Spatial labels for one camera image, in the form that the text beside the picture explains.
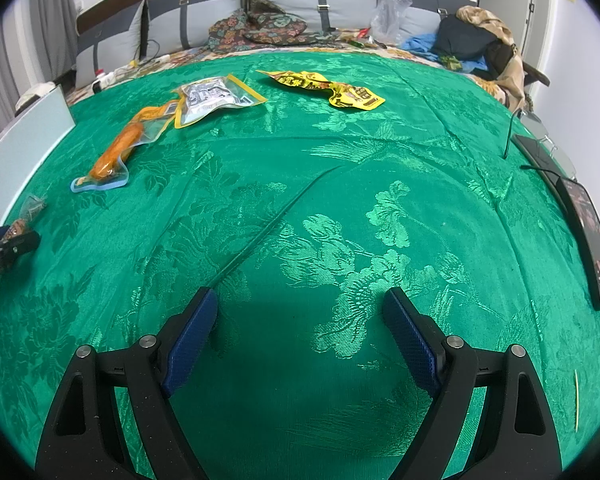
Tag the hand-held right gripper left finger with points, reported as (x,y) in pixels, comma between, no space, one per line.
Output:
(190,345)

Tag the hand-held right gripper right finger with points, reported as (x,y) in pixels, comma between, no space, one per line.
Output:
(412,345)

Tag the clear brown meat snack packet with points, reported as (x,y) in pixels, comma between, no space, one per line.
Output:
(22,225)

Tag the white board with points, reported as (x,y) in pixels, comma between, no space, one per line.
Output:
(25,132)

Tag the orange sausage snack packet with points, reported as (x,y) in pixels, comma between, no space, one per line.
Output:
(115,152)

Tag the yellow-edged snack packet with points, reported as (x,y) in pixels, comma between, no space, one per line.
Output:
(212,97)

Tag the yellow black-printed snack packet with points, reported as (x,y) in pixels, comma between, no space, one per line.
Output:
(295,80)
(355,96)

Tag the thin wooden stick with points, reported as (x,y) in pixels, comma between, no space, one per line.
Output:
(576,400)

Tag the green patterned bedspread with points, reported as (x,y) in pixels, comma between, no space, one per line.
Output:
(300,185)

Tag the black smartphone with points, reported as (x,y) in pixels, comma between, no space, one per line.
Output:
(587,240)

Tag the black flat device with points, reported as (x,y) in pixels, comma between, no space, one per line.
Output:
(535,152)

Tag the grey curtain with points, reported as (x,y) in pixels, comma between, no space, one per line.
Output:
(50,5)

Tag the blue cloth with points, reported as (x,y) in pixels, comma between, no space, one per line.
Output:
(422,44)

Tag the black bag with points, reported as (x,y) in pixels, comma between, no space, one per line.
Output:
(465,37)

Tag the dark floral cloth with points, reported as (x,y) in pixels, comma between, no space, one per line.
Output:
(260,27)

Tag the pile of clothes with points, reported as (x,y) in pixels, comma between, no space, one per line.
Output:
(502,30)

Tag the clear plastic bag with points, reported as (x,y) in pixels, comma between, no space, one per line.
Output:
(390,15)

